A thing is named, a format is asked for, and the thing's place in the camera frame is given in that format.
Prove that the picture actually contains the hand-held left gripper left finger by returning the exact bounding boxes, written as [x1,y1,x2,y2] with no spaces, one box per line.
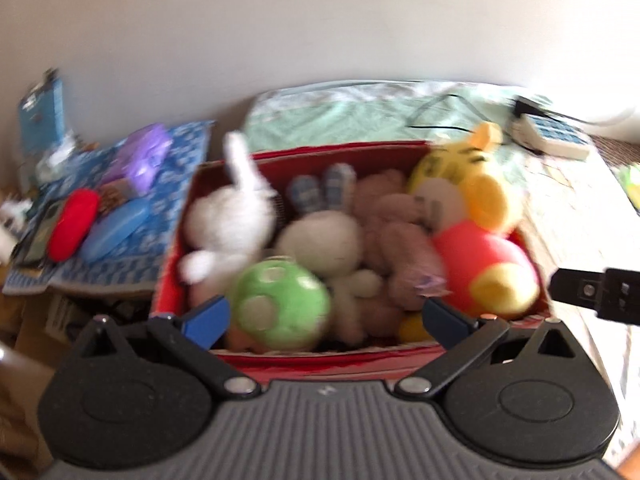
[60,294,265,402]

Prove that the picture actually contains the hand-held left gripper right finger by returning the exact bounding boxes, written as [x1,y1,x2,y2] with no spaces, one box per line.
[395,296,593,403]

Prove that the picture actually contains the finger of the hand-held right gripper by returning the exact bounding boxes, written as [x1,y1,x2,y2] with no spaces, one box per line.
[548,267,640,325]

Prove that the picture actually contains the yellow tiger plush toy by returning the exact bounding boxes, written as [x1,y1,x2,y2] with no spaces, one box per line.
[400,121,542,343]

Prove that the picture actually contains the plain white plush toy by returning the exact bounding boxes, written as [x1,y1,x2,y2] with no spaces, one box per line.
[177,131,276,306]

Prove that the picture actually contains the pink plush toy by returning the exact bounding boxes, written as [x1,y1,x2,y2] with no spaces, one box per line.
[350,170,448,338]

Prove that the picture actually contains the red cardboard box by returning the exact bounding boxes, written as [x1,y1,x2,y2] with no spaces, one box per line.
[150,140,556,381]

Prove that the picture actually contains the white rabbit plush plaid ears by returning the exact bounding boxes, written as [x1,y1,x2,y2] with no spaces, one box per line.
[272,162,386,343]

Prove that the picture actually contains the green frog plush toy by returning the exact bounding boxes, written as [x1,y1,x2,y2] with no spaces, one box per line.
[617,162,640,196]

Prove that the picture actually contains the blue plastic case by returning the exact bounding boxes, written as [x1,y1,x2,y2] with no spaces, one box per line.
[80,197,151,263]

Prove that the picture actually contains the white calculator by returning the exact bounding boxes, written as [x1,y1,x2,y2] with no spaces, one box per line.
[510,110,591,161]

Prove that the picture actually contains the blue white checked cloth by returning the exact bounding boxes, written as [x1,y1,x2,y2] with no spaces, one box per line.
[2,120,217,293]

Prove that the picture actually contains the red oval case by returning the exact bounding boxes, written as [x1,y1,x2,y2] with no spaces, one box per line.
[47,188,101,262]

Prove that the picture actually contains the brown cardboard box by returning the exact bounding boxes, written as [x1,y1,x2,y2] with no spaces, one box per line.
[15,287,156,361]

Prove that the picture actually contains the purple tissue pack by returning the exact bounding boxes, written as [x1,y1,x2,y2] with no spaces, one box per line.
[102,123,173,196]

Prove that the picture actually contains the dark rectangular device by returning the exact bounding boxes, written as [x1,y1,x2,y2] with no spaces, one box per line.
[15,200,66,266]

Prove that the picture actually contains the black power adapter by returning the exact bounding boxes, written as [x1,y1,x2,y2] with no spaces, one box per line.
[510,96,543,118]

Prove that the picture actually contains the blue paper box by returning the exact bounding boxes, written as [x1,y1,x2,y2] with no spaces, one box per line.
[17,72,68,153]

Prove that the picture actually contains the thin black cable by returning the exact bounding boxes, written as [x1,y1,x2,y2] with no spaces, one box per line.
[407,92,516,131]

